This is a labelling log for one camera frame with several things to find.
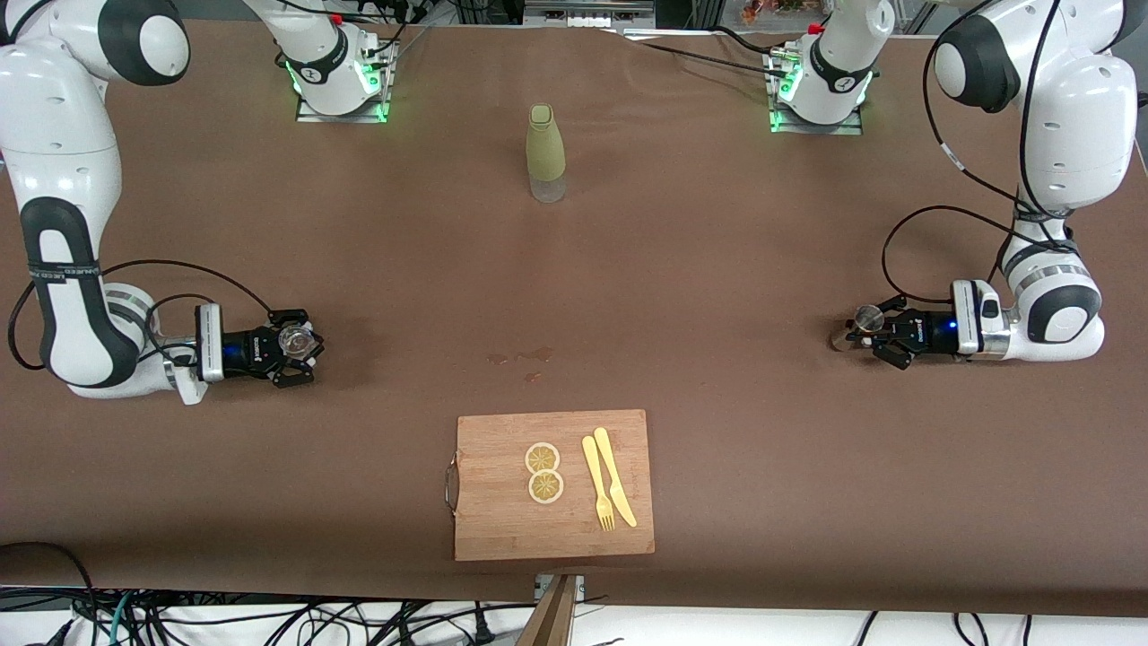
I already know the metal jigger measuring cup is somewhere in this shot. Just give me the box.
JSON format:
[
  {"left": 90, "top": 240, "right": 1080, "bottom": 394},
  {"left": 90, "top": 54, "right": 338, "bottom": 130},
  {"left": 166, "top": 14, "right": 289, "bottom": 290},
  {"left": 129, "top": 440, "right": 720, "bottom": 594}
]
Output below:
[{"left": 830, "top": 305, "right": 884, "bottom": 353}]

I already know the brown table cover sheet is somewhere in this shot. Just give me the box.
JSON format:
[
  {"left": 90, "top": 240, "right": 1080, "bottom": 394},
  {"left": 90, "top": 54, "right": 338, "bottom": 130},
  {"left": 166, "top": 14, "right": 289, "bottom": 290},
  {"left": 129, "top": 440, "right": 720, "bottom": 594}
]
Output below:
[{"left": 0, "top": 16, "right": 1148, "bottom": 620}]

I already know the wooden cutting board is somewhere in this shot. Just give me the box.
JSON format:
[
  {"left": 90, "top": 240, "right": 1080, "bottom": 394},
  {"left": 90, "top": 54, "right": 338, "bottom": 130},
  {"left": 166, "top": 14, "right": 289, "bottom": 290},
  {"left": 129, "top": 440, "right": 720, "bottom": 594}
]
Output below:
[{"left": 444, "top": 409, "right": 656, "bottom": 563}]

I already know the green sleeved glass bottle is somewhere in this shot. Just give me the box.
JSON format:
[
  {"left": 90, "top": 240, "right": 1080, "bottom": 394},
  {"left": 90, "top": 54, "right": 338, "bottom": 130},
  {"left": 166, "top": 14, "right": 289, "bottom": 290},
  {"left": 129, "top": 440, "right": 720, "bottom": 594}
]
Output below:
[{"left": 526, "top": 104, "right": 568, "bottom": 204}]

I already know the yellow plastic knife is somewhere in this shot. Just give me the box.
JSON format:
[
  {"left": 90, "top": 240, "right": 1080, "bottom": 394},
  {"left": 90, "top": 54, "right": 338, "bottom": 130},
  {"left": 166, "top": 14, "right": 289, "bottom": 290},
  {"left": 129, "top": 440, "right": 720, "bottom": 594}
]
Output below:
[{"left": 593, "top": 427, "right": 639, "bottom": 528}]

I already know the yellow plastic fork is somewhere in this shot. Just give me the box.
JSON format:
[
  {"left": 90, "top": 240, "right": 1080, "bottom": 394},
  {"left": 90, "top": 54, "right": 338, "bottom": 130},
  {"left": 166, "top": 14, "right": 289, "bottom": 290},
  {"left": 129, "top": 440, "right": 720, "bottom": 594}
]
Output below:
[{"left": 581, "top": 435, "right": 617, "bottom": 532}]

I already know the orange background item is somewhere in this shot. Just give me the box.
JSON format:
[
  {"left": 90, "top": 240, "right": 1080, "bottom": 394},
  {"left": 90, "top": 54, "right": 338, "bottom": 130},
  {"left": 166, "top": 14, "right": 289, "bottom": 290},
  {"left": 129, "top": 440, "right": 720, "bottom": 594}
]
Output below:
[{"left": 743, "top": 0, "right": 808, "bottom": 24}]

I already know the grey power strip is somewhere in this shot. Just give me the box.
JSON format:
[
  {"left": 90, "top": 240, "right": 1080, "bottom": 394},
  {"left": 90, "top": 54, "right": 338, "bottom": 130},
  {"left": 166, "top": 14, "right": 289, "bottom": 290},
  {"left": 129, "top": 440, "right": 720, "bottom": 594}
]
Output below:
[{"left": 523, "top": 0, "right": 657, "bottom": 30}]

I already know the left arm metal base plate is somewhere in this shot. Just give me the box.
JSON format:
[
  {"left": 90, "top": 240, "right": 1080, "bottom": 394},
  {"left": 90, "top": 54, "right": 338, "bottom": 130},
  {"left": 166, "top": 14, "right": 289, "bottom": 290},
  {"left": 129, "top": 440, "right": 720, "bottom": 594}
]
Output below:
[{"left": 767, "top": 49, "right": 864, "bottom": 135}]

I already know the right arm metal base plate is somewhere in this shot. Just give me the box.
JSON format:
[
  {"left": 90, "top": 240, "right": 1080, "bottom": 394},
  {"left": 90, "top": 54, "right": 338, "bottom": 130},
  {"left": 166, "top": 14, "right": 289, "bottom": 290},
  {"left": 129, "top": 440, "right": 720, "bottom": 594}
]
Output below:
[{"left": 296, "top": 40, "right": 396, "bottom": 124}]

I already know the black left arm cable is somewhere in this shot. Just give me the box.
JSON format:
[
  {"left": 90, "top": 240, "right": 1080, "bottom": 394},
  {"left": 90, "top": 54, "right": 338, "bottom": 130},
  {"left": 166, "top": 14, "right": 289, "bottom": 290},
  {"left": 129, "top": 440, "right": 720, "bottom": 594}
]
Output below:
[{"left": 882, "top": 0, "right": 1077, "bottom": 306}]

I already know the thick black floor cable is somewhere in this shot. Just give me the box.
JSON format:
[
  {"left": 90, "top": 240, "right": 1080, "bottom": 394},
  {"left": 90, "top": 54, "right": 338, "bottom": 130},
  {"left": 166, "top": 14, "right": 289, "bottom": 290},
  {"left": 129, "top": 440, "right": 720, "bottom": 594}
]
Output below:
[{"left": 0, "top": 540, "right": 100, "bottom": 646}]

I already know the teal cable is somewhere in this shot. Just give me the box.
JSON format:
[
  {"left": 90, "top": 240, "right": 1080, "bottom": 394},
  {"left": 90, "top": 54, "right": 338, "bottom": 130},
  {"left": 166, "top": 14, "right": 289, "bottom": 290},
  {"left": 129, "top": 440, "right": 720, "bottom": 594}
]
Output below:
[{"left": 106, "top": 592, "right": 137, "bottom": 646}]

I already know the black base cable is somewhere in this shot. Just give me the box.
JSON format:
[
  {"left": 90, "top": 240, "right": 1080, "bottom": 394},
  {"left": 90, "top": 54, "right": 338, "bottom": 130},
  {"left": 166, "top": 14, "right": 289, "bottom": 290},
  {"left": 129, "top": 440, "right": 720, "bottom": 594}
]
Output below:
[{"left": 619, "top": 25, "right": 795, "bottom": 86}]

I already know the wooden post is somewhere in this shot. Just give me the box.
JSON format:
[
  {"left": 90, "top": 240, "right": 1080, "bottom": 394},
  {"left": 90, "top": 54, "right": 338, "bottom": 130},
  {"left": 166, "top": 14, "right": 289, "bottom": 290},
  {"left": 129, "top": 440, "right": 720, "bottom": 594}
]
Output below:
[{"left": 516, "top": 574, "right": 579, "bottom": 646}]

